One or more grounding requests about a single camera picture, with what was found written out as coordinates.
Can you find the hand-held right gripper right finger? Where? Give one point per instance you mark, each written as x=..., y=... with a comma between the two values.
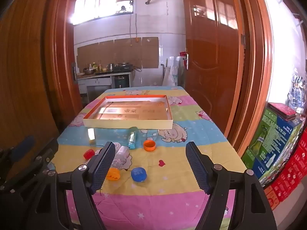
x=197, y=167

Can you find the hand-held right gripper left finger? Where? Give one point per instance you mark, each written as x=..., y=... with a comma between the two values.
x=103, y=165

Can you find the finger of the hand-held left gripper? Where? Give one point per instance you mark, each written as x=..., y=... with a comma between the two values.
x=50, y=146
x=24, y=144

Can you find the orange bottle cap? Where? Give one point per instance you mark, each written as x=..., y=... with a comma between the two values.
x=113, y=174
x=149, y=145

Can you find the red bottle cap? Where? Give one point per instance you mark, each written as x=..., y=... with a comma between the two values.
x=88, y=154

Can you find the floral clear rectangular case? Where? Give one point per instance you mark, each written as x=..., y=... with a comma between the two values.
x=121, y=158

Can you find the small glossy rectangular box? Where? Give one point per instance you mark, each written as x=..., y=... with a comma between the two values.
x=91, y=136

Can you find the blue bottle cap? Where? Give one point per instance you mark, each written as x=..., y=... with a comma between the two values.
x=138, y=174

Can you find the small cyan bottle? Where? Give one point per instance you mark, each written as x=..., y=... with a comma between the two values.
x=132, y=139

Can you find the shallow cardboard tray orange rim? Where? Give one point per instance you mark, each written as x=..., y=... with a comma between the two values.
x=129, y=113

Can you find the cartoon sheep printed tablecloth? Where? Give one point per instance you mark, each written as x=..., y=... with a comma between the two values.
x=168, y=196

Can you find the green beer carton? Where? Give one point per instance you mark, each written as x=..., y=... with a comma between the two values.
x=271, y=143

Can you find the grey kitchen counter cabinet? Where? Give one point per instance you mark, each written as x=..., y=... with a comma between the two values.
x=96, y=82

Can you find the metal bowl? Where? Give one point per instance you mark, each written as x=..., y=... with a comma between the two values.
x=89, y=71

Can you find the dark green gas canister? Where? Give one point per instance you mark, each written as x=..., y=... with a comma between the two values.
x=121, y=82

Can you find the brown wooden door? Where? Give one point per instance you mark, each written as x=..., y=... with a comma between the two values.
x=213, y=76

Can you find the red cartons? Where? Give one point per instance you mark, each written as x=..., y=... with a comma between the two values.
x=290, y=177

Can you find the white sacks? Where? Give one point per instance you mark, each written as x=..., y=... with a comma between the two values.
x=171, y=73

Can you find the metal kettle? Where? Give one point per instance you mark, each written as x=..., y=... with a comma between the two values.
x=111, y=66

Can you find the black gas stove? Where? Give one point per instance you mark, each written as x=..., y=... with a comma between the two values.
x=121, y=67

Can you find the flat red box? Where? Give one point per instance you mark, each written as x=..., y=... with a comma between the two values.
x=283, y=110

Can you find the red tag on door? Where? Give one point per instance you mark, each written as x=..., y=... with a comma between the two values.
x=182, y=53

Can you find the pack of plastic bottles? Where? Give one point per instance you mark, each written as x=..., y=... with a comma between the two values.
x=298, y=93

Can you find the window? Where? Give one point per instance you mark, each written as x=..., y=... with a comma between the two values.
x=103, y=3

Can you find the wooden door frame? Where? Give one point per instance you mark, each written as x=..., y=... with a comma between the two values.
x=60, y=64

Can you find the cardboard sheets on wall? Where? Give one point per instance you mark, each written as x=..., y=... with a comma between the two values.
x=117, y=52

